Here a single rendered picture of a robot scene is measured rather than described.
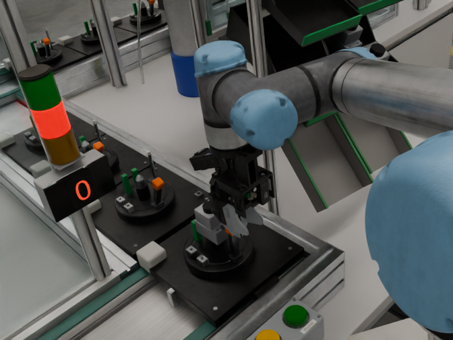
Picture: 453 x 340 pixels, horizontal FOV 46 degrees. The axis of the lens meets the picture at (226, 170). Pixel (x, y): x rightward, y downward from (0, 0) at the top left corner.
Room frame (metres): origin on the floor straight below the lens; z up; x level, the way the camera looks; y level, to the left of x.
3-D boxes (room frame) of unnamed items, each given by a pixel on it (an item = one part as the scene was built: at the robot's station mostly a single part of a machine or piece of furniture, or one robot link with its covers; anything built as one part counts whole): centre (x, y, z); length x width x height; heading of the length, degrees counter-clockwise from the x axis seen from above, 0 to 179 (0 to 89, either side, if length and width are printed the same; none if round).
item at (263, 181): (0.71, -0.02, 1.21); 0.09 x 0.08 x 0.12; 38
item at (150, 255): (0.81, 0.18, 0.97); 0.05 x 0.05 x 0.04; 38
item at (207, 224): (0.80, 0.05, 1.06); 0.08 x 0.04 x 0.07; 38
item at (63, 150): (0.77, 0.26, 1.28); 0.05 x 0.05 x 0.05
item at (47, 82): (0.77, 0.26, 1.38); 0.05 x 0.05 x 0.05
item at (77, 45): (2.17, 0.44, 1.01); 0.24 x 0.24 x 0.13; 38
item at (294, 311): (0.61, -0.08, 0.96); 0.04 x 0.04 x 0.02
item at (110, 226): (0.99, 0.20, 1.01); 0.24 x 0.24 x 0.13; 38
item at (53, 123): (0.77, 0.26, 1.33); 0.05 x 0.05 x 0.05
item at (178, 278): (0.79, 0.04, 0.96); 0.24 x 0.24 x 0.02; 38
